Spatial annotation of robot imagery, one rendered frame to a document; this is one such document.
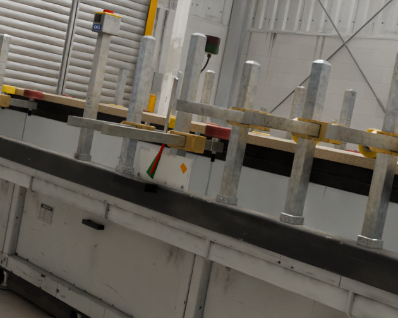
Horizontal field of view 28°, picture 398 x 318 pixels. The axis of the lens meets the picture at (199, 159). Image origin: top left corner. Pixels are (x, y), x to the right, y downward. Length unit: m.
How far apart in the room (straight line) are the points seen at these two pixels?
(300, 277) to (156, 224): 0.61
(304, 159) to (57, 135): 1.57
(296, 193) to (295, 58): 9.96
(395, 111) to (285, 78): 10.15
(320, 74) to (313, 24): 9.87
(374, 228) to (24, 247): 2.05
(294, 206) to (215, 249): 0.34
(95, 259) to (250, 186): 0.90
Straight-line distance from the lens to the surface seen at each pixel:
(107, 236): 3.07
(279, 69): 12.12
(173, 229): 2.41
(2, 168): 3.34
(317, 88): 2.02
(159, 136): 2.28
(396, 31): 10.96
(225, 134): 2.41
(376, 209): 1.87
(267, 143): 2.40
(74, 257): 3.25
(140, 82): 2.58
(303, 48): 11.88
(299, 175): 2.03
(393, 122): 1.87
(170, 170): 2.39
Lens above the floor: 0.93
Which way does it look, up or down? 3 degrees down
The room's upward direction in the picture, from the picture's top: 11 degrees clockwise
